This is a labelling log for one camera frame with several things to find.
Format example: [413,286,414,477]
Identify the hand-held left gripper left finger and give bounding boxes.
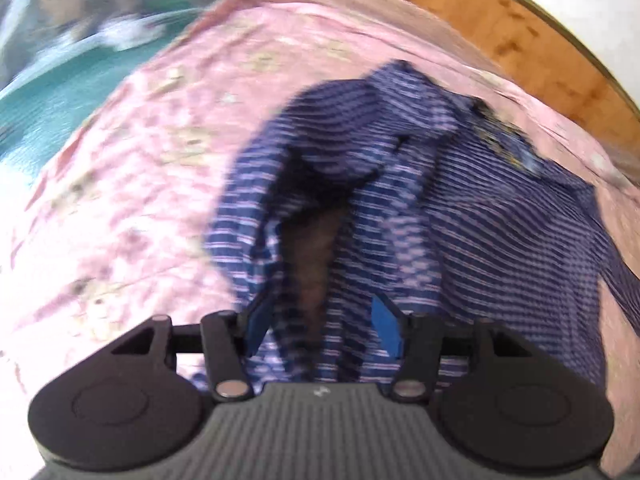
[107,292,275,402]

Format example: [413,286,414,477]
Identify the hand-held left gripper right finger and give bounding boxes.
[371,294,531,403]

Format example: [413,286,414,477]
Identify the navy checked shirt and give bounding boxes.
[202,59,608,397]

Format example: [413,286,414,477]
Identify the pink bear print quilt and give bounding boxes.
[0,0,640,480]

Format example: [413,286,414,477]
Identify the teal cloth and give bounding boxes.
[0,0,201,171]

